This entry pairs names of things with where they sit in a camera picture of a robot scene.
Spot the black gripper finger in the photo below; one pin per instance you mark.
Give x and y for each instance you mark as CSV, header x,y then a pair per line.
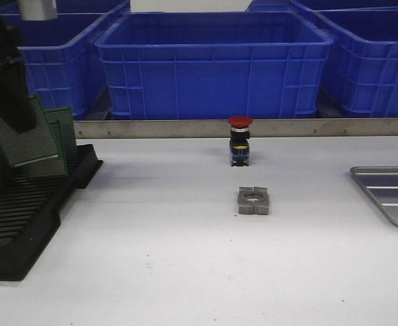
x,y
14,108

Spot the black slotted board rack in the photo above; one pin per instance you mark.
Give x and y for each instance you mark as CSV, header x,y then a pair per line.
x,y
30,212

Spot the silver metal tray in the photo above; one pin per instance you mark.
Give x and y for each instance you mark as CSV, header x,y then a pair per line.
x,y
380,184

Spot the red emergency stop button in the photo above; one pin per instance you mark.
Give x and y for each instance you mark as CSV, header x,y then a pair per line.
x,y
239,136

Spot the grey metal clamp block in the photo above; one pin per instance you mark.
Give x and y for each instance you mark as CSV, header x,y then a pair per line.
x,y
253,201

